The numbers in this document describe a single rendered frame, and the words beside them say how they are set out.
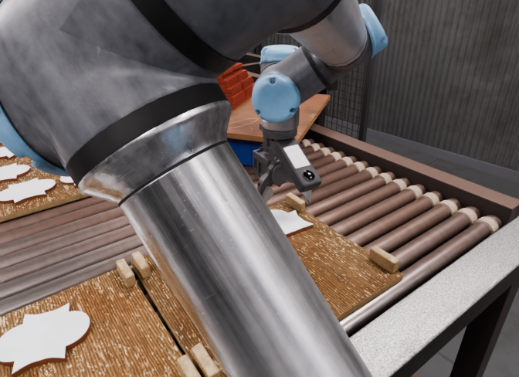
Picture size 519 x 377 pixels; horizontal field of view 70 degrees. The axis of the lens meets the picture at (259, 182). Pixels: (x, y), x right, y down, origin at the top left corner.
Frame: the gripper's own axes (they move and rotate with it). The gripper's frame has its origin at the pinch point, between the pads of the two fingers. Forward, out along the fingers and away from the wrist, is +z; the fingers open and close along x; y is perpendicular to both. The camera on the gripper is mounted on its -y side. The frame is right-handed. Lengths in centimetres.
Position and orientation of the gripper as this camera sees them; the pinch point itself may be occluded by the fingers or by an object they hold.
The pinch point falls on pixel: (283, 215)
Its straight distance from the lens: 83.7
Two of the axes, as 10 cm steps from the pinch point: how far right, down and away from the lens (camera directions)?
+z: 0.1, 8.8, 4.8
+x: -8.6, 2.5, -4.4
